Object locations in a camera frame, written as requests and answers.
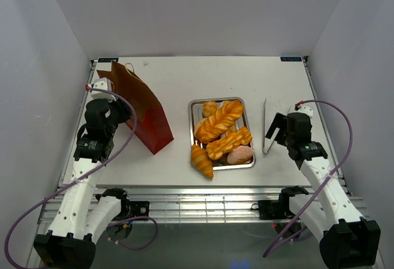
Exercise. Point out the pale curved croissant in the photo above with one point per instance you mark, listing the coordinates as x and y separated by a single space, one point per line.
198 125

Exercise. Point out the white toasted oval loaf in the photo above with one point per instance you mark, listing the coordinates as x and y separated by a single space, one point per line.
232 128

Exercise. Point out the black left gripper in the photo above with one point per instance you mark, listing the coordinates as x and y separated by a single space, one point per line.
123 107

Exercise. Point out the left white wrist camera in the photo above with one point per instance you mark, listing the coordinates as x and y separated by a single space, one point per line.
99 88

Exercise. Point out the short twisted glazed bread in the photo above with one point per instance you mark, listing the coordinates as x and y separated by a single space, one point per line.
216 149

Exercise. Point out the striped orange croissant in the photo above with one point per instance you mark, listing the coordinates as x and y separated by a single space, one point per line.
201 162

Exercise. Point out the steel rectangular tray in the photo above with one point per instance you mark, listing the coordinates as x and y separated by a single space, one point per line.
195 115

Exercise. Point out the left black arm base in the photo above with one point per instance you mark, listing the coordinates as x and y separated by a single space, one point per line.
134 209

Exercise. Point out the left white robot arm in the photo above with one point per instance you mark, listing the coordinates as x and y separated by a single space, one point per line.
70 241

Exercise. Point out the brown red paper bag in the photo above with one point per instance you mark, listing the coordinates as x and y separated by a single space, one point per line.
152 129

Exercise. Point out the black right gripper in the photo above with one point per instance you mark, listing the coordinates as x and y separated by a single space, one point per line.
279 120

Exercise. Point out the aluminium frame rail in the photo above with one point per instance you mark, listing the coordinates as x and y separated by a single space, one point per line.
203 205

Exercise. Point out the long twisted glazed bread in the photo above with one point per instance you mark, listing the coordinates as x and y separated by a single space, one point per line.
220 121

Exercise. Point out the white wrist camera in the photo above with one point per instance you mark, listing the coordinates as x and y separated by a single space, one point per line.
99 88
302 108

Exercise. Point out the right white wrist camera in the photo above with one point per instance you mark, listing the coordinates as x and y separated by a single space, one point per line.
302 108

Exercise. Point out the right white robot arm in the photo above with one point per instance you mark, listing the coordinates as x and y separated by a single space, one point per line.
346 238

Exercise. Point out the steel serving tongs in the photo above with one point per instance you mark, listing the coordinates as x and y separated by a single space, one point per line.
268 114

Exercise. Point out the sugar coated pink donut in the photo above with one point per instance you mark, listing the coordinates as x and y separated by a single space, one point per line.
240 155

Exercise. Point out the round golden bun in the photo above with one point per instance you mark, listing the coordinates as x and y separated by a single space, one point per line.
209 108

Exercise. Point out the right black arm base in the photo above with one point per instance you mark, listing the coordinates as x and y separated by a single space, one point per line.
271 210

